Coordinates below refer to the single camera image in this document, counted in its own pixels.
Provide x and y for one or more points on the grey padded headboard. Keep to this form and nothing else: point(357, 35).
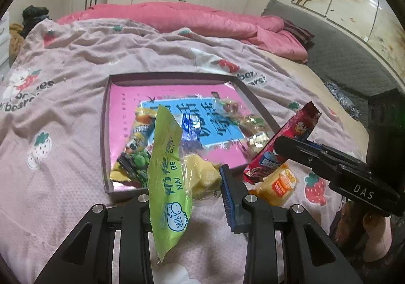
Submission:
point(332, 49)

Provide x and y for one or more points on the blue candy wrapper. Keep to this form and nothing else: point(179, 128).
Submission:
point(191, 130)

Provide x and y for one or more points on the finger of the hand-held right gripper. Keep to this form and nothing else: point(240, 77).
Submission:
point(341, 157)
point(300, 154)

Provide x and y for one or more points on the pink tray box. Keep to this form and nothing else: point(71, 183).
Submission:
point(105, 144)

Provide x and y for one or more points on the dark striped pillow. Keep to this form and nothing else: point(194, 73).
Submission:
point(300, 33)

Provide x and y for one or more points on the person's right hand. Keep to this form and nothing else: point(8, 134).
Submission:
point(376, 233)

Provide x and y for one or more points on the orange snack packet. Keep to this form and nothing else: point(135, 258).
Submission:
point(278, 187)

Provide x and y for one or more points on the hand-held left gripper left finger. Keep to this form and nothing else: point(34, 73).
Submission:
point(136, 217)

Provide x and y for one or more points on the clear bag of walnut cookies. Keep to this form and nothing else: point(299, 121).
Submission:
point(253, 122)

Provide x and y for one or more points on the beige bed sheet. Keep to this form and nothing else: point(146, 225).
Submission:
point(300, 81)

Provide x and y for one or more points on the blue patterned cloth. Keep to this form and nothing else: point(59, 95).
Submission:
point(341, 97)

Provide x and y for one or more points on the green peas snack packet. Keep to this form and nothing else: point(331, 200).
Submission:
point(136, 160)

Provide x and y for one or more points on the lime green snack packet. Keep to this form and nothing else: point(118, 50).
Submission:
point(167, 192)

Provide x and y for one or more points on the yellow and blue snack packet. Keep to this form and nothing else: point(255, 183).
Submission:
point(142, 127)

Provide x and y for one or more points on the red candy clear packet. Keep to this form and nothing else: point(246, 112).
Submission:
point(229, 106)

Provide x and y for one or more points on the pink quilt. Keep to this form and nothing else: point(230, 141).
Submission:
point(189, 18)

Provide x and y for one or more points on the pink book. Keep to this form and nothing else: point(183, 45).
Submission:
point(126, 94)

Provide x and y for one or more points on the red snack bar packet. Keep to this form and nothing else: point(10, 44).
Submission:
point(294, 127)

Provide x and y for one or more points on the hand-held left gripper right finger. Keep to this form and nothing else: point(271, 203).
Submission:
point(227, 195)

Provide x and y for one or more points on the strawberry printed pink blanket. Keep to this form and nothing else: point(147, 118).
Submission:
point(63, 113)

